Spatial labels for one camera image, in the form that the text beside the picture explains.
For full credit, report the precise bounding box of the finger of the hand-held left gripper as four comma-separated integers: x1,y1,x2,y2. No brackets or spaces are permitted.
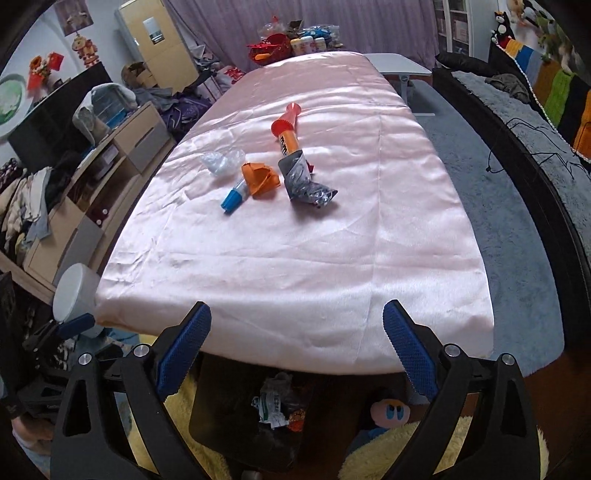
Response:
57,313,99,339

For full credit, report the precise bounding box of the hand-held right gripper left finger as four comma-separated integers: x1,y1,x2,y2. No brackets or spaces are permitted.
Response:
51,301,213,480

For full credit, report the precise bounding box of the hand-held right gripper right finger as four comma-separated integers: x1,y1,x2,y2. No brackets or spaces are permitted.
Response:
382,299,539,480

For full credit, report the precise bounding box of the black trash bin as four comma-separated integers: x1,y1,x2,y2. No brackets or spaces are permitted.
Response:
188,354,320,472

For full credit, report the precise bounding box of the blue white glue tube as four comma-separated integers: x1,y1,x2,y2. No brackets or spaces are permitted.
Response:
220,180,253,215

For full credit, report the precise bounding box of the clear plastic bag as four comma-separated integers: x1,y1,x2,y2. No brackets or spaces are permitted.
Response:
257,15,288,41
199,148,246,177

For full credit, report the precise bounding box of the silver foil wrapper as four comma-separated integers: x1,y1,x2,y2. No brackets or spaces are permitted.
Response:
278,149,339,212

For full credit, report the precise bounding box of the orange red plunger tube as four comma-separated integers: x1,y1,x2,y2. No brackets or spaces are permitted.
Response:
271,103,306,158

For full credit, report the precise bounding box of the white cylinder container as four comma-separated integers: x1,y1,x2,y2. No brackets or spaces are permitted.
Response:
52,262,103,325

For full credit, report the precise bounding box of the pink blue plush toy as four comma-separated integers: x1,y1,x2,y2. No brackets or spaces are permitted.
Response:
348,398,413,459

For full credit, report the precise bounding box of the yellow fluffy mat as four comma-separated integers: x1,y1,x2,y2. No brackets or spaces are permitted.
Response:
124,332,551,480

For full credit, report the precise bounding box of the grey rug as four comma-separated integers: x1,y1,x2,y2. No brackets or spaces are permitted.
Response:
410,75,567,372

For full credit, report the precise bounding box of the pink satin table cloth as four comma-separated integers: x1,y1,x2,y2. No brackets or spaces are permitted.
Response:
95,50,496,376

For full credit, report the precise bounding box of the wooden television cabinet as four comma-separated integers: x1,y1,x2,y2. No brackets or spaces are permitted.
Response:
22,100,179,298

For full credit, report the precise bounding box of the black television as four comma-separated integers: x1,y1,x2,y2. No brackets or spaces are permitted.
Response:
8,61,112,172

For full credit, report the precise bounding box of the black sofa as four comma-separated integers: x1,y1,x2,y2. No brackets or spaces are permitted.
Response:
433,45,591,335

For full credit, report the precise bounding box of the grey covered pet carrier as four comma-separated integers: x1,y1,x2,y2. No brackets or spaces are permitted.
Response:
72,82,139,147

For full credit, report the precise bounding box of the purple bag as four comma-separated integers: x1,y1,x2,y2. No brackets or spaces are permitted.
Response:
161,93,214,136

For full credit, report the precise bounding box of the pile of grey clothes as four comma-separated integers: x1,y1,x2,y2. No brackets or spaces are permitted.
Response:
133,84,186,112

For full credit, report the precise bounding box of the grey fluffy blanket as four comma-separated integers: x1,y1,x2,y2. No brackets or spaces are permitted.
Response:
454,68,591,219

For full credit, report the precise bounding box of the cardboard box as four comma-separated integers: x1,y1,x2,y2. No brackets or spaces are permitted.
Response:
121,61,161,92

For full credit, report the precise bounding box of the hanging doll ornament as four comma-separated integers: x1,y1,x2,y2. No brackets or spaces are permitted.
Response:
71,34,101,71

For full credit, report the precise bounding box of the white red shopping bag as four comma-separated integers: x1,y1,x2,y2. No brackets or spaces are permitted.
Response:
216,64,246,87

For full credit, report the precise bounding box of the dark cloth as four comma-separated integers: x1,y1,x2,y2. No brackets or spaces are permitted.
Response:
484,73,533,101

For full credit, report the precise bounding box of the white folding table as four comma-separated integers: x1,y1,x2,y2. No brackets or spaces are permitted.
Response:
364,52,435,117

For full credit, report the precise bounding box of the yellow standing air conditioner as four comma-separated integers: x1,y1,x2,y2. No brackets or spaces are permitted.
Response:
115,0,195,92

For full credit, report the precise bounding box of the striped crochet blanket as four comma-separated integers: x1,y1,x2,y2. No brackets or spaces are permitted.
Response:
490,36,591,163

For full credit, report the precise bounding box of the red basket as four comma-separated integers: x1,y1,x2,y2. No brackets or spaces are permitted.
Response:
247,32,293,64

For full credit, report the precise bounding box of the clear storage box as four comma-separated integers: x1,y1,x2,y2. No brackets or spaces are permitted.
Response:
300,22,343,48

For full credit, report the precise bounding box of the white bookcase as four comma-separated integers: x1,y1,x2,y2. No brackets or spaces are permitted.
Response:
433,0,498,55

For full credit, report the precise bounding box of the purple curtain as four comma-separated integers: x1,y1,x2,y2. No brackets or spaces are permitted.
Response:
164,0,445,72

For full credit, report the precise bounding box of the row of plush toys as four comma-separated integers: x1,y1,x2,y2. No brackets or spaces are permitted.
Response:
489,0,574,71

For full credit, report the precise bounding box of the round green wall picture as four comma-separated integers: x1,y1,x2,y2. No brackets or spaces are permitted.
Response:
0,73,34,140

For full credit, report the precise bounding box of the black cable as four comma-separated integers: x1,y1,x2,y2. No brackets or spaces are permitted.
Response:
486,117,588,182

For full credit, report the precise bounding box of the red wall decoration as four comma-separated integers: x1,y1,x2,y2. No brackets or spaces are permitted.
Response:
27,51,66,92

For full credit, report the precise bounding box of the wall scroll poster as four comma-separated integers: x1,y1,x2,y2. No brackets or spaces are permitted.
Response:
54,0,87,36

